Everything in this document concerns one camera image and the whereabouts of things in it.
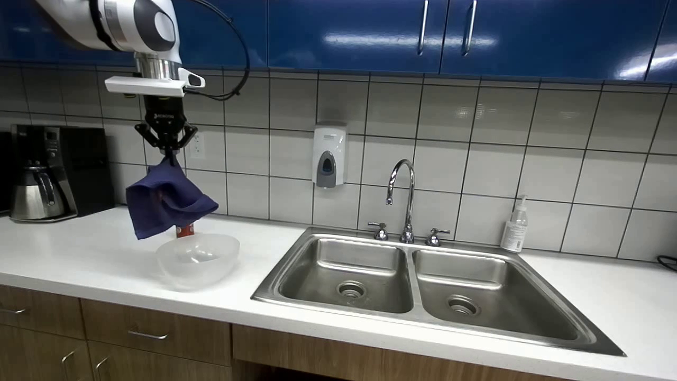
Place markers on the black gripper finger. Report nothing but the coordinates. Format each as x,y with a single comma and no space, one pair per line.
185,138
151,140

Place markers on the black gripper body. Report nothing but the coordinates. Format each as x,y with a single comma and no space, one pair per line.
163,114

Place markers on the blue towel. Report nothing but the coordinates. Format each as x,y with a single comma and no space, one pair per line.
166,201

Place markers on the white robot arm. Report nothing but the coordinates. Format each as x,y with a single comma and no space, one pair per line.
113,21

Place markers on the clear plastic bowl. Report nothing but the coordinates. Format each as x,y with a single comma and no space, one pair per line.
197,265

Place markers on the black coffee machine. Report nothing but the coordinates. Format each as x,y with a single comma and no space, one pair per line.
87,169

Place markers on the blue cabinet door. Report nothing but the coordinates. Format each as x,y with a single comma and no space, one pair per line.
551,33
338,33
13,28
203,49
669,42

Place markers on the red soda can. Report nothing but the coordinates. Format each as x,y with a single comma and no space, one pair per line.
185,230

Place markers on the steel coffee carafe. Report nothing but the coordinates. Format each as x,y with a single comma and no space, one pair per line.
32,197

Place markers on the wide wooden drawer front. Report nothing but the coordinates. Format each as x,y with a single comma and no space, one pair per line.
197,330

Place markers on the narrow wooden drawer front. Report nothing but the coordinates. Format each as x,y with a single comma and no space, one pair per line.
50,309

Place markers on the steel double sink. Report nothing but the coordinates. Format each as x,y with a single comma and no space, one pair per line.
352,270

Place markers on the wooden base cabinet door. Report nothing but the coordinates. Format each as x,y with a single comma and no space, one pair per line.
162,370
34,355

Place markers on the chrome gooseneck faucet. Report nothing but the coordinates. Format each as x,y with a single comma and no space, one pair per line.
408,212

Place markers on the wooden sink front panel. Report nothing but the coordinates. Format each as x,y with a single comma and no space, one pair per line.
318,355

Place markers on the clear soap pump bottle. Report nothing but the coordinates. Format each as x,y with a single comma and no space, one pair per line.
514,229

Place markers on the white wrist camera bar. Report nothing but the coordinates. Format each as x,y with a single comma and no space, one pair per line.
139,84

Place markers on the white wall soap dispenser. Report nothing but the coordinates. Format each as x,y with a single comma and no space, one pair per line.
328,154

